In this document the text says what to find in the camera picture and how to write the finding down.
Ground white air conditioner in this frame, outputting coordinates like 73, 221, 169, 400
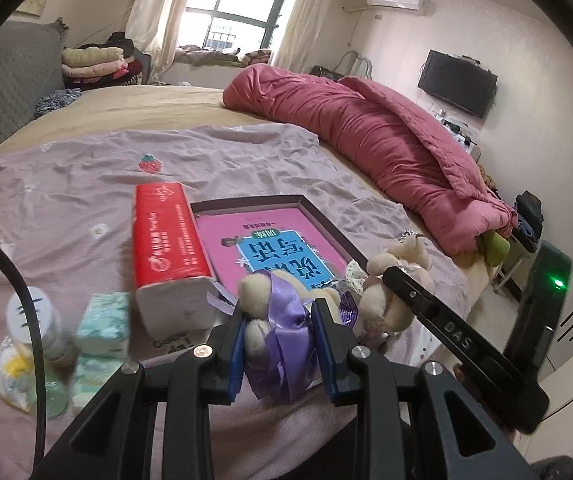
367, 0, 427, 13

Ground grey quilted headboard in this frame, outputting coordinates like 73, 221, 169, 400
0, 19, 67, 161

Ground pink quilt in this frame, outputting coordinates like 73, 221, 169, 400
222, 64, 520, 256

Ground black cable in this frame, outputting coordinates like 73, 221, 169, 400
0, 224, 50, 466

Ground white jar with lid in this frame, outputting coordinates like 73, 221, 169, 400
6, 286, 74, 366

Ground green sponge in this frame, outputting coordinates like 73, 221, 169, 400
26, 375, 72, 418

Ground purple candy packet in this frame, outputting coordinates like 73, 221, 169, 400
337, 290, 362, 328

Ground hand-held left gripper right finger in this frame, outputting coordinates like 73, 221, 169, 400
311, 298, 525, 480

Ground window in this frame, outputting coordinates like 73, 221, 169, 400
184, 0, 297, 53

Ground bed with beige sheet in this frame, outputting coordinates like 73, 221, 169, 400
0, 85, 492, 291

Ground dark blue garment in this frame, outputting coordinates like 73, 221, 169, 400
514, 191, 543, 251

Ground small green tissue pack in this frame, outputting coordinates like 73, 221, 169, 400
69, 352, 127, 411
75, 292, 131, 358

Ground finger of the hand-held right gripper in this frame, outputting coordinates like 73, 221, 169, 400
384, 266, 550, 435

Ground green cloth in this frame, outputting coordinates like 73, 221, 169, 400
479, 232, 510, 267

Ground stack of folded clothes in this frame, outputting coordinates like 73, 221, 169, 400
61, 46, 127, 79

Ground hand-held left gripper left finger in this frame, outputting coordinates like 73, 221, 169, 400
31, 305, 250, 480

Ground beige teddy bear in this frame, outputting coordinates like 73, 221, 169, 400
354, 232, 437, 346

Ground blue patterned cloth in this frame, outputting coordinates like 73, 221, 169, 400
34, 88, 82, 118

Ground cream curtain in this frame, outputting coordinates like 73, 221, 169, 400
126, 0, 240, 68
274, 0, 347, 68

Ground clothes on window sill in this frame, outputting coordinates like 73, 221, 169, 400
174, 44, 273, 67

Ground red tissue pack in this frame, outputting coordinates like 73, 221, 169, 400
133, 182, 217, 341

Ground yellow snack packet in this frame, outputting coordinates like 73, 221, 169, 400
0, 335, 42, 413

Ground black wall television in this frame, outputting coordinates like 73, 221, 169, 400
417, 50, 498, 120

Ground dark shallow box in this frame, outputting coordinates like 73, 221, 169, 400
190, 194, 370, 311

